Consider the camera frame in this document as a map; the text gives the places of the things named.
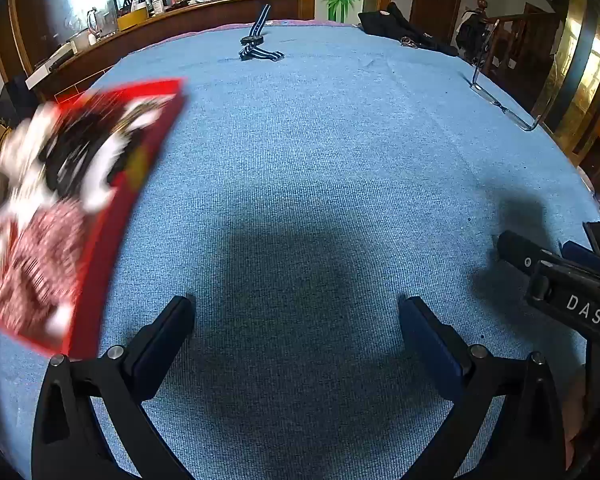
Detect black bag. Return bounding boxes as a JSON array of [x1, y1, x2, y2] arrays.
[[357, 2, 462, 57]]

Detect yellow box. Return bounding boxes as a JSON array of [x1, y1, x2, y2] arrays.
[[116, 7, 149, 31]]

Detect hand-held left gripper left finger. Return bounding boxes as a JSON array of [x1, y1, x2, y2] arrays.
[[31, 295, 197, 480]]

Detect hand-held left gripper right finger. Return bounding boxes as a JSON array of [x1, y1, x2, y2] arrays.
[[398, 296, 567, 480]]

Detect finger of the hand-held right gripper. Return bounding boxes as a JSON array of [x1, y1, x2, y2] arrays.
[[496, 231, 563, 281], [561, 220, 600, 268]]

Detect dark backpack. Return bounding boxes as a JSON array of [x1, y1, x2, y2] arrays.
[[455, 9, 485, 55]]

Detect gold door frame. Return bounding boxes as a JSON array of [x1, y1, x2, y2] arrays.
[[530, 0, 600, 163]]

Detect flat white box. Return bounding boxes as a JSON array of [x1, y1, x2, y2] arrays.
[[25, 41, 79, 92]]

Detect wooden counter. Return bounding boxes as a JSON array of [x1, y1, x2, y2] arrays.
[[9, 0, 301, 102]]

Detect blue striped lanyard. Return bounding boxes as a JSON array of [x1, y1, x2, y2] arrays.
[[238, 4, 285, 64]]

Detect red-bordered white tray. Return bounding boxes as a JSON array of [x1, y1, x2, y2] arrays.
[[0, 77, 190, 361]]

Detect wooden stair railing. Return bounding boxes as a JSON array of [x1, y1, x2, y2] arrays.
[[475, 0, 563, 96]]

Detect person's right hand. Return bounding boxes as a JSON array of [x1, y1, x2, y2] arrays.
[[561, 370, 589, 458]]

